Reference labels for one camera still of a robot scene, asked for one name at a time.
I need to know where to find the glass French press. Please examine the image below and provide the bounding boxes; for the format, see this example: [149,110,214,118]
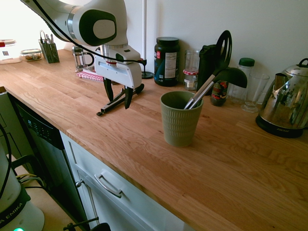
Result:
[71,44,95,73]

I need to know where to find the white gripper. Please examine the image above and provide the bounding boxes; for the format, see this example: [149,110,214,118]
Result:
[94,54,143,110]

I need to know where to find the tall white candle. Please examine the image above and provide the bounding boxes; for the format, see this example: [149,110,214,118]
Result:
[141,0,148,61]

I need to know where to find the black metal kitchen tongs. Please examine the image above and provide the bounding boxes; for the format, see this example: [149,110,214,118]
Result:
[96,83,145,117]

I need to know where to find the white cabinet drawer front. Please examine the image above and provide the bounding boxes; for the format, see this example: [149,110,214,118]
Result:
[68,141,183,231]

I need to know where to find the silver drawer handle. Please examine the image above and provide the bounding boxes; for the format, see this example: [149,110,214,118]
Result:
[94,173,123,199]

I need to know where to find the green cutlery caddy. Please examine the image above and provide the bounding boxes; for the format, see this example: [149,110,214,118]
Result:
[38,29,61,64]

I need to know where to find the black dishwasher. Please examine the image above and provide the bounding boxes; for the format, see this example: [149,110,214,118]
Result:
[8,93,90,231]

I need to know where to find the tall clear glass jar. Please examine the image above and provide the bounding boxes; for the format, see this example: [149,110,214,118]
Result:
[184,49,201,73]

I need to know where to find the glass food container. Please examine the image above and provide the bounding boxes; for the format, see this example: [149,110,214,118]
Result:
[20,48,42,62]

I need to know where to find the black ladle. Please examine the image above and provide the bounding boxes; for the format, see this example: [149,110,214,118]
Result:
[190,67,248,109]

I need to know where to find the white container red clip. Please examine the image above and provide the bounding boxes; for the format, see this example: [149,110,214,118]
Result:
[0,38,23,64]

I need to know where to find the clear bottle green cap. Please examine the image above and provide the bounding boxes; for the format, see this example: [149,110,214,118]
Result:
[230,57,256,105]

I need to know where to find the dark green flask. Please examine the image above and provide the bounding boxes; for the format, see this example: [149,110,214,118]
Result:
[196,44,218,92]

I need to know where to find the green ribbed utensil holder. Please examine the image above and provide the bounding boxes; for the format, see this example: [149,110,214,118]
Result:
[160,90,204,148]

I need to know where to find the black candle holder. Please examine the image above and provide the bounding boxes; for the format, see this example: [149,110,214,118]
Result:
[140,59,155,79]

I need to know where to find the small dark bottle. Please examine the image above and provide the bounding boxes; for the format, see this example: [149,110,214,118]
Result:
[210,80,229,107]

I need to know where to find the footed drinking glass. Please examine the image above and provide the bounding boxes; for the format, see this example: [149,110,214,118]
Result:
[241,73,270,114]

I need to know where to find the stainless steel electric kettle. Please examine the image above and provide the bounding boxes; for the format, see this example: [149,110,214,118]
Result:
[255,58,308,139]

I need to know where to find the black slotted spatula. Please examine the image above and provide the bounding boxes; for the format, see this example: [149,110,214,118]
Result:
[184,30,233,110]

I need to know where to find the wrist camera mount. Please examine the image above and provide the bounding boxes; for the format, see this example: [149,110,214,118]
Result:
[115,48,141,64]

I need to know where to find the black protein powder tub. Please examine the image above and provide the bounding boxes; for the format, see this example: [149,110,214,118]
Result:
[154,37,180,88]

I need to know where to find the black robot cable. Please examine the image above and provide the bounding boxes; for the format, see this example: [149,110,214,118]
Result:
[32,0,145,64]

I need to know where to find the small jar red checked lid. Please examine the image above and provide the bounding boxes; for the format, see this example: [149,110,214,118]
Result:
[182,69,199,91]

